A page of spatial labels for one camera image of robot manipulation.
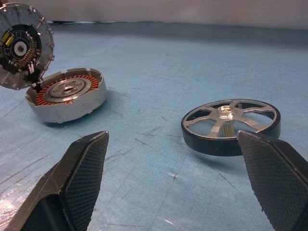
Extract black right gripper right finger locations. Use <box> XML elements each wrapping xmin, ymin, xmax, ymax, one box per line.
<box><xmin>237</xmin><ymin>129</ymin><xmax>308</xmax><ymax>231</ymax></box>

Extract spoked silver rotor wheel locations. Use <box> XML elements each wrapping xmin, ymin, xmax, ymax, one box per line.
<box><xmin>180</xmin><ymin>98</ymin><xmax>282</xmax><ymax>157</ymax></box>

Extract silver motor cover circuit board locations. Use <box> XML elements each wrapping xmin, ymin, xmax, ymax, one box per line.
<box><xmin>0</xmin><ymin>0</ymin><xmax>55</xmax><ymax>93</ymax></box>

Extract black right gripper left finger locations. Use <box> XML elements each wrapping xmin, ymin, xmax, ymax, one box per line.
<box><xmin>4</xmin><ymin>130</ymin><xmax>110</xmax><ymax>231</ymax></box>

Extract grey motor stator copper windings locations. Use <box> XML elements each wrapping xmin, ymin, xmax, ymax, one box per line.
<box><xmin>25</xmin><ymin>67</ymin><xmax>108</xmax><ymax>124</ymax></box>

